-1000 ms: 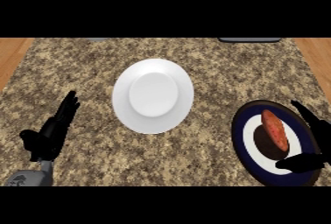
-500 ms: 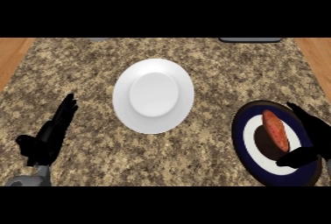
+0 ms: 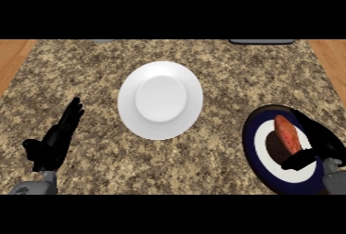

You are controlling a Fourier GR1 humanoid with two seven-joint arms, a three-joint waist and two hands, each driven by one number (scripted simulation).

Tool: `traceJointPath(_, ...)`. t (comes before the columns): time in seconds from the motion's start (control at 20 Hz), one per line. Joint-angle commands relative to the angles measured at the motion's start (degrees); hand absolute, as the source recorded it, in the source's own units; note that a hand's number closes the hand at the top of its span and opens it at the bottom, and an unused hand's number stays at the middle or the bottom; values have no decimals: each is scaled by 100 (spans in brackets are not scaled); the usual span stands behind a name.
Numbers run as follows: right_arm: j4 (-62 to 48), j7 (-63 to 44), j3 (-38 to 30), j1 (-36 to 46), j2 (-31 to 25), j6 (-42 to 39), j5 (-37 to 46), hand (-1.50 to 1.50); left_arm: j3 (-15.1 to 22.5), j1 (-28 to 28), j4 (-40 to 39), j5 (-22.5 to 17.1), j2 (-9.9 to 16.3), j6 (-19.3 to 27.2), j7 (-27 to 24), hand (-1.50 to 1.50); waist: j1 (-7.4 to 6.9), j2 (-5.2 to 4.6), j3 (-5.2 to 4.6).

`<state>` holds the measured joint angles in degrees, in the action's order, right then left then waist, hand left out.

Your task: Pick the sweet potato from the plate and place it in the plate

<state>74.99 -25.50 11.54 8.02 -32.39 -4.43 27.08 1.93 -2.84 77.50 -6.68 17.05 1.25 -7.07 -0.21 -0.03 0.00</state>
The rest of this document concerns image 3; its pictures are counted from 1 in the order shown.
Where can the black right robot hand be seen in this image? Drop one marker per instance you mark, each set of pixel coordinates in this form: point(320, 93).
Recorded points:
point(323, 136)

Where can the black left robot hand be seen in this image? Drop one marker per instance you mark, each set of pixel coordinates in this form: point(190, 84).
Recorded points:
point(55, 140)

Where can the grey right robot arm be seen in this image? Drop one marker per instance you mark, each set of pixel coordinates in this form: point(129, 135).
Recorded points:
point(335, 177)

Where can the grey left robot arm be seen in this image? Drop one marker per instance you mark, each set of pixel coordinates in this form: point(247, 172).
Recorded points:
point(38, 184)

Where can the orange sweet potato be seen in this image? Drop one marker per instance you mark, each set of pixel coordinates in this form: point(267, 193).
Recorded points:
point(289, 135)

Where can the navy and white plate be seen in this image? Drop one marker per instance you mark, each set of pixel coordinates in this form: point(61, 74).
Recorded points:
point(261, 158)

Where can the dark grey appliance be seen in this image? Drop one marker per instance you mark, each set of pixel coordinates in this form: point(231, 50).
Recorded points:
point(261, 41)

